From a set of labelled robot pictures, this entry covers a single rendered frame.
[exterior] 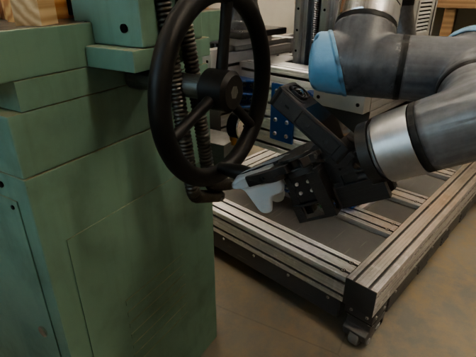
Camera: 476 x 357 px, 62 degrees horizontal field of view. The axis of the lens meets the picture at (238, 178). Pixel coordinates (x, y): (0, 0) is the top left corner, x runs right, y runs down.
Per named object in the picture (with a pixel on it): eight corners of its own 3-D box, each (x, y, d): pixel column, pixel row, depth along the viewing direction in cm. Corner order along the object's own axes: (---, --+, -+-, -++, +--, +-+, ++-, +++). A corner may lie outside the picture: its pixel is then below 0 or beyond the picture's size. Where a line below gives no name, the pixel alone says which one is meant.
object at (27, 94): (21, 112, 51) (13, 81, 49) (-61, 92, 61) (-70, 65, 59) (202, 64, 82) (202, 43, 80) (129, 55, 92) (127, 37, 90)
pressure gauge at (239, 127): (236, 151, 89) (236, 116, 86) (223, 147, 91) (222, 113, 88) (251, 142, 94) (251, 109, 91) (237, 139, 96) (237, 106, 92)
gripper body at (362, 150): (293, 225, 49) (389, 205, 42) (265, 163, 48) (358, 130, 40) (316, 200, 55) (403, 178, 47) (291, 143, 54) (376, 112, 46)
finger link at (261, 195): (236, 224, 55) (290, 210, 49) (217, 185, 54) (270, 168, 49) (247, 214, 58) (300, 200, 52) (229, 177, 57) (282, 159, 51)
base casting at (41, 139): (20, 182, 53) (3, 117, 49) (-150, 115, 80) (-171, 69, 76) (210, 103, 88) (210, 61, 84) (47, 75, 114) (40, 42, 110)
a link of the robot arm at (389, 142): (399, 113, 38) (414, 95, 44) (354, 129, 40) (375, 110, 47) (427, 184, 39) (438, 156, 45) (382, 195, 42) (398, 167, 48)
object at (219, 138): (225, 177, 93) (224, 145, 90) (183, 166, 99) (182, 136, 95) (244, 165, 100) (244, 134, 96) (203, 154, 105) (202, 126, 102)
